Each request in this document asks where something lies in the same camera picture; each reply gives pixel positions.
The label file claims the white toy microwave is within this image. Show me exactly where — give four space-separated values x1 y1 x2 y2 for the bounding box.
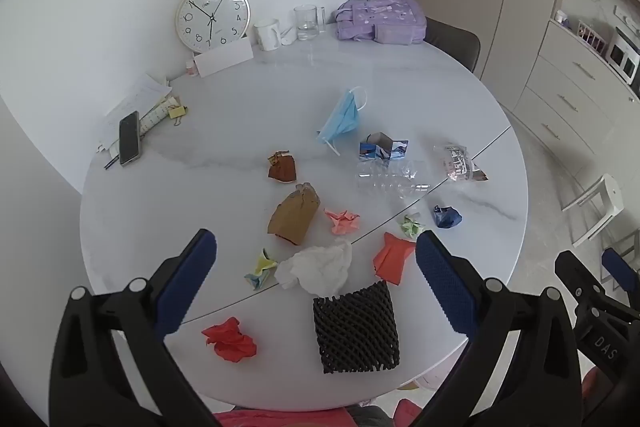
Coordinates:
607 27 640 88

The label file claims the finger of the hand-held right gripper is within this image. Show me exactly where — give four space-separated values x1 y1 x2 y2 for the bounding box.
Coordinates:
601 248 640 295
554 250 608 308

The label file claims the white ceramic mug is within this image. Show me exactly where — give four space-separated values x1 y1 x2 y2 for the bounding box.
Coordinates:
254 18 299 52

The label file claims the pale ruler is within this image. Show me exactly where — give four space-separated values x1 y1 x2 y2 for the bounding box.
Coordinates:
139 96 181 138

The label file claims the white stool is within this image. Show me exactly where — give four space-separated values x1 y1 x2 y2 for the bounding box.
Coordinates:
561 173 626 248

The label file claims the clear printed plastic wrapper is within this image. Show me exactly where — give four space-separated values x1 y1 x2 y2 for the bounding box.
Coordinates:
433 143 489 182

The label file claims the white tissue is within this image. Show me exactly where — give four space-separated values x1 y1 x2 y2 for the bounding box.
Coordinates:
274 238 354 298

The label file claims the blue face mask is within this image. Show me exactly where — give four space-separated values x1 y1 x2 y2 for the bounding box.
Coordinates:
316 86 368 156

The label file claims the small pink toy rack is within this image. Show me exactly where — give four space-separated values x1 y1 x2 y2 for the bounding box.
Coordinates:
577 21 608 52

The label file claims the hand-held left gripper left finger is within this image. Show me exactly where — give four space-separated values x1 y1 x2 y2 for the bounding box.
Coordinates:
48 228 236 427

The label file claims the dark red crumpled wrapper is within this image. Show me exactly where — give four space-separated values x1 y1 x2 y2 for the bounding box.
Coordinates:
267 150 297 184

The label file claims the crushed clear plastic bottle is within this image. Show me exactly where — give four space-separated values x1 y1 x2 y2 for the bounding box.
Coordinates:
354 159 432 198

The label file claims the beige drawer unit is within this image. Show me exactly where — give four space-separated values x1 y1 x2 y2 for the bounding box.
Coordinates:
512 19 640 168

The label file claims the orange paper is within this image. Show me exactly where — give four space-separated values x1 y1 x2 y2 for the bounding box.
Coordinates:
372 232 417 286

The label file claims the stack of white papers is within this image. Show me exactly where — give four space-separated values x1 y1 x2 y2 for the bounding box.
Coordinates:
96 73 173 152

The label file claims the dark grey chair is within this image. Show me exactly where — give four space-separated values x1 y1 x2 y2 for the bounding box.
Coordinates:
424 18 482 72

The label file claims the clear glass mug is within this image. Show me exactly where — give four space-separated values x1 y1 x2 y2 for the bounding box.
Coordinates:
293 5 327 42

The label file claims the round white wall clock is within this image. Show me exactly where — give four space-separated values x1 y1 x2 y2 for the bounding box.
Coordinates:
175 0 252 54

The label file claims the black foam net sleeve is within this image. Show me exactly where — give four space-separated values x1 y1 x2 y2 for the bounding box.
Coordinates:
313 279 401 375

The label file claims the yellow multicolour paper ball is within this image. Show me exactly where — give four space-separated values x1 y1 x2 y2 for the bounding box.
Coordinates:
243 248 278 291

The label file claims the small blue white carton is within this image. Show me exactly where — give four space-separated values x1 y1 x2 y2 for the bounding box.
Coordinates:
358 132 411 164

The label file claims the dark blue paper ball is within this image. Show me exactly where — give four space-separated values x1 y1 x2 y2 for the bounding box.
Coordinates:
432 205 463 229

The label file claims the red paper ball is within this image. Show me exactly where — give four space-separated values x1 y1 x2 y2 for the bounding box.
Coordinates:
201 317 258 364

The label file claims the green paper ball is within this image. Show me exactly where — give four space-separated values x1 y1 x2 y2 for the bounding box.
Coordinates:
400 213 426 240

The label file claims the pink paper ball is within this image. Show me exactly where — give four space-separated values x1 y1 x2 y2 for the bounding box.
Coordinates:
324 208 363 236

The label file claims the white folded card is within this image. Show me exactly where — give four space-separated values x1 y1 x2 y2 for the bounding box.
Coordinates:
193 38 254 78

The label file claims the black smartphone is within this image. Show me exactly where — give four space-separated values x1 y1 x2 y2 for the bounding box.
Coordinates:
118 110 143 166

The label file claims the purple backpack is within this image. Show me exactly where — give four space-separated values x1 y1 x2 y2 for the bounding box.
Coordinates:
334 0 428 44

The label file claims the brown paper bag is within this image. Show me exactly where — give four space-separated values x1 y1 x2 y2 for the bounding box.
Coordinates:
267 183 321 246

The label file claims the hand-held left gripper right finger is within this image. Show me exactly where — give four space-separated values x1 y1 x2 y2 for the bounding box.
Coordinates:
400 230 583 427

